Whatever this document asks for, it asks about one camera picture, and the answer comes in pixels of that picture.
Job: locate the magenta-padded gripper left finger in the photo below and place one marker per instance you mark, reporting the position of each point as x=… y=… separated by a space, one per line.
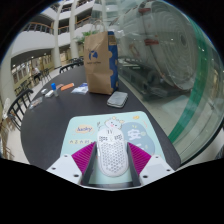
x=65 y=168

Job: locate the black spindle-back chair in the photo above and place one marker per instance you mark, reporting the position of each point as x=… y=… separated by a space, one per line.
x=70 y=66
x=15 y=106

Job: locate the large white cylindrical exhibit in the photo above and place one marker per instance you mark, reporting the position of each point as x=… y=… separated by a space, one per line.
x=166 y=43

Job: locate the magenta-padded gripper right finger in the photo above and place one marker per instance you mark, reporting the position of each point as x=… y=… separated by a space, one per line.
x=156 y=168

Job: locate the light teal cartoon mouse pad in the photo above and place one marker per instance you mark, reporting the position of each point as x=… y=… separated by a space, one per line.
x=80 y=133

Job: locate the brown flat packet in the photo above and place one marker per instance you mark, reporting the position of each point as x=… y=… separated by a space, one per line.
x=59 y=86

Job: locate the grey flat pouch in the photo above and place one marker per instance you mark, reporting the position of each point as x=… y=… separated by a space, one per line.
x=117 y=99

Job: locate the white perforated computer mouse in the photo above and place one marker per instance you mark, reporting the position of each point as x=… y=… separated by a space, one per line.
x=112 y=153

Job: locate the person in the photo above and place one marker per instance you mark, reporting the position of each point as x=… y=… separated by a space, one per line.
x=36 y=73

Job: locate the white and blue plastic packet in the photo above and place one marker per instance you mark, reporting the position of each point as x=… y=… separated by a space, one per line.
x=80 y=89

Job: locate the green potted palm plant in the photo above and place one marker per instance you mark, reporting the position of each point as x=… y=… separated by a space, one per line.
x=81 y=36

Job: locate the group of dark chairs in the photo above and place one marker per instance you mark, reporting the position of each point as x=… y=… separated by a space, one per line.
x=45 y=75

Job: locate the brown paper bag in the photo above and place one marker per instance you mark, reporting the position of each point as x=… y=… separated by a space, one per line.
x=98 y=70

